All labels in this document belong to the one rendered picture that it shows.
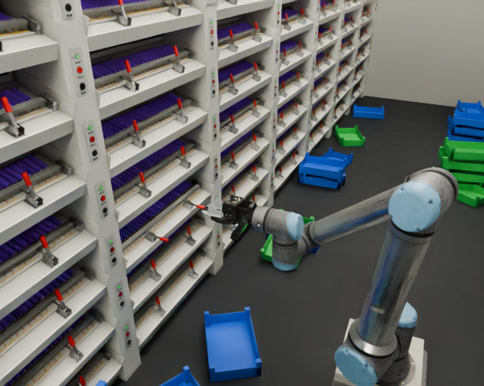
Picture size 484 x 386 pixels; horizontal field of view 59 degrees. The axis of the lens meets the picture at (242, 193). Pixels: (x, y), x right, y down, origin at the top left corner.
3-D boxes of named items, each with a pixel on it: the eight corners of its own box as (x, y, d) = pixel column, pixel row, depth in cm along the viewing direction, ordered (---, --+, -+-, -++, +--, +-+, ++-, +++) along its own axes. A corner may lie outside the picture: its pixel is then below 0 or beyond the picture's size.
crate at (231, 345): (261, 376, 168) (262, 361, 164) (210, 382, 165) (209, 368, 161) (249, 319, 194) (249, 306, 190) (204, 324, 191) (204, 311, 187)
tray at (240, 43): (270, 46, 227) (280, 21, 219) (214, 70, 179) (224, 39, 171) (238, 29, 231) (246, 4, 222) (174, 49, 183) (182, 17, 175)
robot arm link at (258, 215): (272, 224, 157) (261, 238, 149) (259, 221, 159) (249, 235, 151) (272, 203, 152) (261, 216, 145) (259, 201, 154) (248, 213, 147)
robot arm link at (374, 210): (459, 150, 117) (301, 221, 170) (440, 164, 109) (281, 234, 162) (481, 187, 117) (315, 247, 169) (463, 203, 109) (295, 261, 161)
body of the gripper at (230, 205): (230, 194, 158) (259, 200, 153) (230, 214, 162) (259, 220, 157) (220, 203, 152) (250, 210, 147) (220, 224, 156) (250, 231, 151)
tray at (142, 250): (208, 201, 200) (214, 185, 194) (123, 277, 152) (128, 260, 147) (173, 178, 204) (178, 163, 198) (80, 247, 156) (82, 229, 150)
